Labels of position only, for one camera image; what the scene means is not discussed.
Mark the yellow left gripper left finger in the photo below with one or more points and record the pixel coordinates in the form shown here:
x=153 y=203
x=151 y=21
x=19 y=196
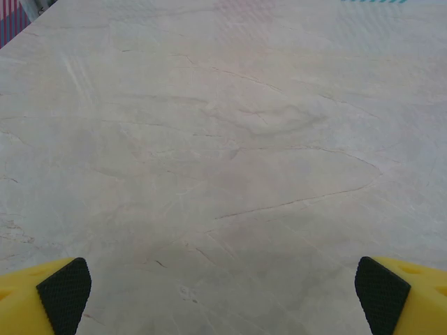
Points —
x=31 y=303

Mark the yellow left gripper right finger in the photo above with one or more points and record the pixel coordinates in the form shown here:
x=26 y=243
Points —
x=412 y=303

